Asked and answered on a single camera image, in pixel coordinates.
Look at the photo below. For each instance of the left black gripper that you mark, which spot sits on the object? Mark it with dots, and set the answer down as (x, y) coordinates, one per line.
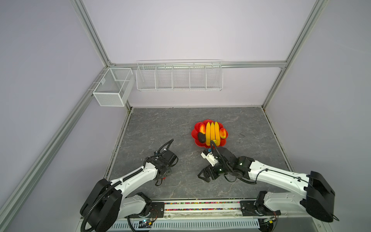
(168, 172)

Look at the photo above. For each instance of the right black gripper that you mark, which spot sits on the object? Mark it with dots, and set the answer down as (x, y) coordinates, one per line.
(212, 176)

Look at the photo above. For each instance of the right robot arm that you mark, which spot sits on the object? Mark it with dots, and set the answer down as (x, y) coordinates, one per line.
(309, 193)

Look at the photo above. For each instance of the small white mesh basket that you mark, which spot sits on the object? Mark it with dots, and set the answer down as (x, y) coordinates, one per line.
(114, 87)

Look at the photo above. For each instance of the long white wire basket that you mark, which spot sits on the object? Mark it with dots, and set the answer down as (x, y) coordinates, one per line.
(179, 75)

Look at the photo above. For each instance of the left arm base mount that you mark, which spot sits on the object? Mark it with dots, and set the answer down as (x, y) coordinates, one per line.
(152, 210)

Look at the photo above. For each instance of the red-yellow fake mango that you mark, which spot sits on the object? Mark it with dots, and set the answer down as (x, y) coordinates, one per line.
(223, 133)
(202, 128)

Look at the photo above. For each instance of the yellow fake banana bunch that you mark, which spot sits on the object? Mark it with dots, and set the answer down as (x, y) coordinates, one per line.
(212, 133)

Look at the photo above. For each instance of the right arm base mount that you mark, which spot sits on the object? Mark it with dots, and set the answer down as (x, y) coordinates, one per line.
(257, 207)

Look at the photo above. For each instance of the dark fake avocado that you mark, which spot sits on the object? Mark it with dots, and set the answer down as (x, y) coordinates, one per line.
(201, 138)

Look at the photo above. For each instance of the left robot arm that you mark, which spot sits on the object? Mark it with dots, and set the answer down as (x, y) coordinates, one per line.
(120, 188)

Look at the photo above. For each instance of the aluminium front rail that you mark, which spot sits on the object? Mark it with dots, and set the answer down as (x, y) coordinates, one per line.
(179, 209)

